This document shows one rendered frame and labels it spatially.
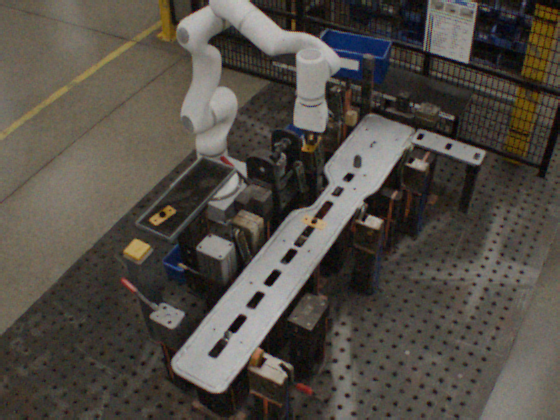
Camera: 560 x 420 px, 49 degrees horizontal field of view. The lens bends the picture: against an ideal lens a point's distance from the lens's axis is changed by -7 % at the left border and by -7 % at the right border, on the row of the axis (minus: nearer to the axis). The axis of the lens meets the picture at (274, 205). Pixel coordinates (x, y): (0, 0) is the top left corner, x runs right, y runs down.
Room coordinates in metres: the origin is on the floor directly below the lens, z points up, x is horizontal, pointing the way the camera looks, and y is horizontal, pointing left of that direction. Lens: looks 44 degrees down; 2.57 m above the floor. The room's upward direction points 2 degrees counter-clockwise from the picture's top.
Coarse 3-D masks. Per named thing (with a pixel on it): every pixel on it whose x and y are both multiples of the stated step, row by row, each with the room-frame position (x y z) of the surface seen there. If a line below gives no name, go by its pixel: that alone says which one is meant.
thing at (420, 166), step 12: (408, 168) 1.76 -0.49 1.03; (420, 168) 1.75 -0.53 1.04; (408, 180) 1.76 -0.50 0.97; (420, 180) 1.74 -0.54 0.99; (408, 192) 1.76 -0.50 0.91; (420, 192) 1.74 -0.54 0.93; (408, 204) 1.76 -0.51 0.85; (408, 216) 1.75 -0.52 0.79; (420, 216) 1.76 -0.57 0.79; (408, 228) 1.75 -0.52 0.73
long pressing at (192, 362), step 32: (384, 128) 2.04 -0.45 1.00; (352, 160) 1.85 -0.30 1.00; (384, 160) 1.85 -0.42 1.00; (352, 192) 1.68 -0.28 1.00; (288, 224) 1.53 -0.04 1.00; (256, 256) 1.39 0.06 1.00; (320, 256) 1.39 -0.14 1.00; (256, 288) 1.27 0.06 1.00; (288, 288) 1.26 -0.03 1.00; (224, 320) 1.15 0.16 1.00; (256, 320) 1.14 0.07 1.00; (192, 352) 1.03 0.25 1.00; (224, 352) 1.03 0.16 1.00; (224, 384) 0.93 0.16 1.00
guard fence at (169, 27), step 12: (168, 0) 4.68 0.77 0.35; (180, 0) 4.60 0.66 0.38; (252, 0) 4.24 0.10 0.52; (264, 0) 4.19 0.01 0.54; (168, 12) 4.66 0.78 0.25; (180, 12) 4.61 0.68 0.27; (168, 24) 4.66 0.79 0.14; (276, 24) 4.13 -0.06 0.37; (288, 24) 4.05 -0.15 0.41; (168, 36) 4.67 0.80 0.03; (228, 36) 4.35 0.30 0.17
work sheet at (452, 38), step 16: (432, 0) 2.39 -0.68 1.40; (448, 0) 2.35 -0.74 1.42; (464, 0) 2.32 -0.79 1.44; (448, 16) 2.35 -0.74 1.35; (464, 16) 2.31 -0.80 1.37; (432, 32) 2.38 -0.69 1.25; (448, 32) 2.34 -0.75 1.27; (464, 32) 2.31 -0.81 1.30; (432, 48) 2.37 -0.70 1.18; (448, 48) 2.34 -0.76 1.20; (464, 48) 2.30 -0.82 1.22; (464, 64) 2.29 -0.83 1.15
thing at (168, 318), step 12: (156, 312) 1.14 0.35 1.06; (168, 312) 1.14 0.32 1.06; (180, 312) 1.14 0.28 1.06; (156, 324) 1.11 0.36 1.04; (168, 324) 1.09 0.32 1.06; (180, 324) 1.11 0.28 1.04; (156, 336) 1.12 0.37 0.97; (168, 336) 1.09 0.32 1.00; (180, 336) 1.10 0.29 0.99; (168, 348) 1.11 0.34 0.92; (168, 360) 1.11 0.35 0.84; (168, 372) 1.12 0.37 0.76; (180, 384) 1.09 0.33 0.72; (192, 384) 1.10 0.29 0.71
